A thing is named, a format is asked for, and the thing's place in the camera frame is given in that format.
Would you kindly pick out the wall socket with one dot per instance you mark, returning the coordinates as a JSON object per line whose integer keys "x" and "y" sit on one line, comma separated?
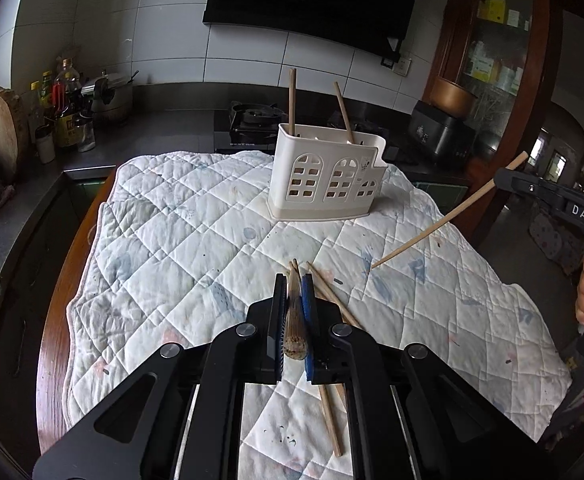
{"x": 399, "y": 66}

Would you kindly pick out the black rice cooker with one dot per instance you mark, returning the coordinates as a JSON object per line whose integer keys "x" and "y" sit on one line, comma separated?
{"x": 439, "y": 137}

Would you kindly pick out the black range hood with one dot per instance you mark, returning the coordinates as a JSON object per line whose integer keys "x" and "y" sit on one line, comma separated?
{"x": 322, "y": 0}

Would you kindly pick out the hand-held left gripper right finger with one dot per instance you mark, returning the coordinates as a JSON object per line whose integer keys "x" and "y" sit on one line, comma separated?
{"x": 308, "y": 325}

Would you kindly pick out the black gas stove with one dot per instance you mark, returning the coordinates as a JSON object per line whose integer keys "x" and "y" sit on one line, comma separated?
{"x": 244, "y": 127}

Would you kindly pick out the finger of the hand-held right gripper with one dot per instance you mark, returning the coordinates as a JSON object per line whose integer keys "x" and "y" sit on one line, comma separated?
{"x": 519, "y": 182}

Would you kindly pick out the small glass jar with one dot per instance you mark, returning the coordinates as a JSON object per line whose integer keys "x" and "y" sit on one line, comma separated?
{"x": 85, "y": 135}

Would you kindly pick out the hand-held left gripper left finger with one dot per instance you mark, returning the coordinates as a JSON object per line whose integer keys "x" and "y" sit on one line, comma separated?
{"x": 277, "y": 320}

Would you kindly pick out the wooden glass-door cabinet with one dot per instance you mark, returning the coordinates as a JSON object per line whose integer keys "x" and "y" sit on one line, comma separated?
{"x": 542, "y": 60}

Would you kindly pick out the copper inner pot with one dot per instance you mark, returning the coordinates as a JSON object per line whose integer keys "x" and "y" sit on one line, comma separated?
{"x": 452, "y": 97}

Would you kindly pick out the long wooden chopstick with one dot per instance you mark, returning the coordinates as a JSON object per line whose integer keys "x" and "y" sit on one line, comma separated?
{"x": 344, "y": 112}
{"x": 332, "y": 422}
{"x": 292, "y": 100}
{"x": 294, "y": 330}
{"x": 328, "y": 287}
{"x": 437, "y": 225}

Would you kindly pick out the white cup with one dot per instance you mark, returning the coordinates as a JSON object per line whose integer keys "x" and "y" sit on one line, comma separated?
{"x": 45, "y": 147}

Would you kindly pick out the large soy sauce bottle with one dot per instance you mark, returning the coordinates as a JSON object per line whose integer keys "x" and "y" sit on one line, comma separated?
{"x": 67, "y": 127}

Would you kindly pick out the yellow box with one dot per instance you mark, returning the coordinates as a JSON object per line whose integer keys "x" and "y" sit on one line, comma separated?
{"x": 491, "y": 9}

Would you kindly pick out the steel pressure cooker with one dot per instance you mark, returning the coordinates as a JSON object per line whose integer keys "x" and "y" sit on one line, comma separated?
{"x": 112, "y": 100}

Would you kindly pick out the white plastic utensil holder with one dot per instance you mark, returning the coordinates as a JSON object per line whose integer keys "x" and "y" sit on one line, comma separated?
{"x": 322, "y": 180}

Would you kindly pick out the yellow cap bottle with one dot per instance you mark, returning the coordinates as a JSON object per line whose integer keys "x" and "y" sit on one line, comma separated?
{"x": 37, "y": 105}

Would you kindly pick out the patterned cloth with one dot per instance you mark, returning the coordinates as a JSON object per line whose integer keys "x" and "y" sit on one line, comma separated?
{"x": 554, "y": 242}

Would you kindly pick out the white quilted blanket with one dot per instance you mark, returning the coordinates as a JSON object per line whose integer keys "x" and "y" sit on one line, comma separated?
{"x": 172, "y": 260}

